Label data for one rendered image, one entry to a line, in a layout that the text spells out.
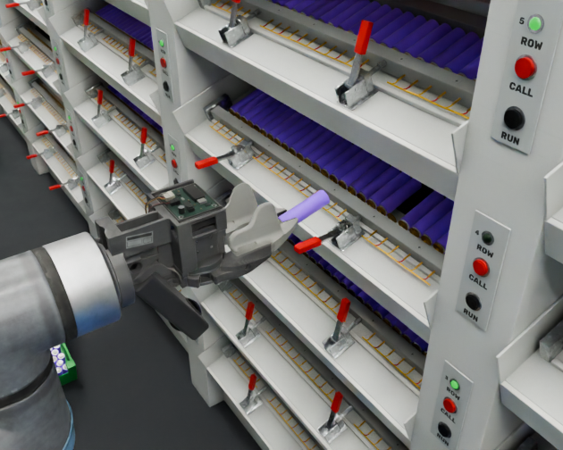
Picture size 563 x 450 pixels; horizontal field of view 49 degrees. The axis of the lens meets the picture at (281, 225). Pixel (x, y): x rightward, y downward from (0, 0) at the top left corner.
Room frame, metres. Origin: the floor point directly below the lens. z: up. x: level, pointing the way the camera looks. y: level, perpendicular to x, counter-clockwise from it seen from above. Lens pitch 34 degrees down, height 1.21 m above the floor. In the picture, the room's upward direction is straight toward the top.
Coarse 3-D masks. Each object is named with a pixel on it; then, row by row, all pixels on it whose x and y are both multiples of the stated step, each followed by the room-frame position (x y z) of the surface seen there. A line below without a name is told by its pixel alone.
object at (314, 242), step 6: (342, 228) 0.67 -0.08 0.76; (324, 234) 0.66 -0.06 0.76; (330, 234) 0.66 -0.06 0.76; (336, 234) 0.66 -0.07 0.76; (306, 240) 0.65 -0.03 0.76; (312, 240) 0.65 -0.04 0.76; (318, 240) 0.65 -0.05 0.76; (324, 240) 0.65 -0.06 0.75; (294, 246) 0.64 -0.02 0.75; (300, 246) 0.63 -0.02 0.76; (306, 246) 0.63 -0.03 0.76; (312, 246) 0.64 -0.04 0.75; (300, 252) 0.63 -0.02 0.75
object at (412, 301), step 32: (224, 96) 1.04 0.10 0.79; (192, 128) 1.02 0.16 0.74; (224, 160) 0.91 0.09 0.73; (256, 192) 0.82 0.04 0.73; (288, 192) 0.80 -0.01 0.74; (320, 224) 0.71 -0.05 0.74; (352, 256) 0.64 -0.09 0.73; (384, 256) 0.63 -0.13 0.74; (384, 288) 0.58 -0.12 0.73; (416, 288) 0.57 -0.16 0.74; (416, 320) 0.54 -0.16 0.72
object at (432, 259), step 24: (216, 120) 1.01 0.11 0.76; (264, 144) 0.89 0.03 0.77; (288, 168) 0.83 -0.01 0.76; (312, 168) 0.80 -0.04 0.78; (336, 192) 0.74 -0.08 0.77; (336, 216) 0.71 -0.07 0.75; (384, 216) 0.67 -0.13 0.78; (384, 240) 0.64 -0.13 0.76; (408, 240) 0.62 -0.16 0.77; (432, 264) 0.58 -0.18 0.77
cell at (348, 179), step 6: (372, 156) 0.79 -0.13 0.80; (366, 162) 0.79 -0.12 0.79; (372, 162) 0.79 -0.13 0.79; (360, 168) 0.78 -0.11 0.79; (366, 168) 0.78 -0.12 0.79; (348, 174) 0.77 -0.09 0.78; (354, 174) 0.77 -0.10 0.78; (360, 174) 0.77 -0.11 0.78; (342, 180) 0.77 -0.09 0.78; (348, 180) 0.76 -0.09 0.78; (354, 180) 0.77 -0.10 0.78; (348, 186) 0.76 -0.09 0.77
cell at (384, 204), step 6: (408, 180) 0.73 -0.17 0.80; (414, 180) 0.73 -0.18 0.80; (402, 186) 0.72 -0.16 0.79; (408, 186) 0.72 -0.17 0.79; (414, 186) 0.72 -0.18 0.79; (420, 186) 0.72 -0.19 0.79; (396, 192) 0.71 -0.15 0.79; (402, 192) 0.71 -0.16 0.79; (408, 192) 0.71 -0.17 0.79; (414, 192) 0.72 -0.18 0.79; (390, 198) 0.70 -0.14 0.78; (396, 198) 0.70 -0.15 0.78; (402, 198) 0.71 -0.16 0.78; (384, 204) 0.70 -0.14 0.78; (390, 204) 0.70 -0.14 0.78; (396, 204) 0.70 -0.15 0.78; (384, 210) 0.69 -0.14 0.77; (390, 210) 0.69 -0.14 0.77
